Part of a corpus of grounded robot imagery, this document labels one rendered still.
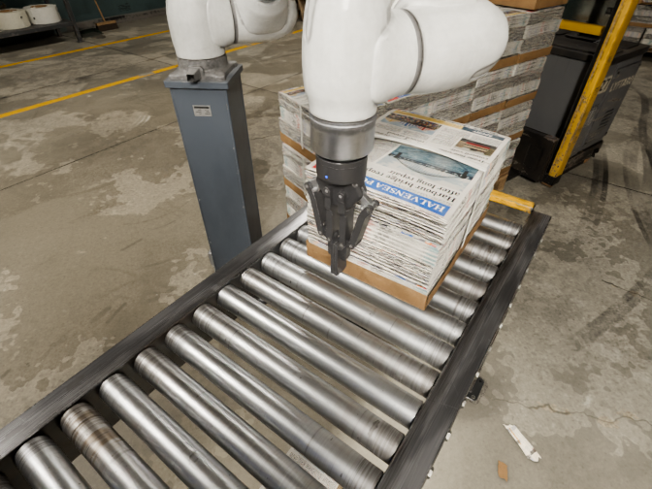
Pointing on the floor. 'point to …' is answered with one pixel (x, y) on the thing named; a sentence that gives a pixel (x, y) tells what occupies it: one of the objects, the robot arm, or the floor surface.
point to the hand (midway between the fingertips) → (339, 255)
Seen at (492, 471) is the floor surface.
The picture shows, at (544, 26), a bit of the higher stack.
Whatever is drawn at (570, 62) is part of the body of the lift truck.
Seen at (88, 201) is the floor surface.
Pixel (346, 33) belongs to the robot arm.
